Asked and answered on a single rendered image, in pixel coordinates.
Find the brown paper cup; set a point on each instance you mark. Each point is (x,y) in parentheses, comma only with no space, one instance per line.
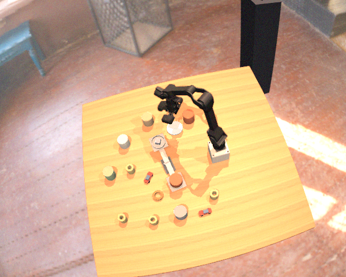
(147,119)

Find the small red toy car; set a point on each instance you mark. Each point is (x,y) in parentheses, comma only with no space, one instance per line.
(204,212)
(148,177)

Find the orange cylinder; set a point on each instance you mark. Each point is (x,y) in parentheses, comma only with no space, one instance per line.
(176,180)

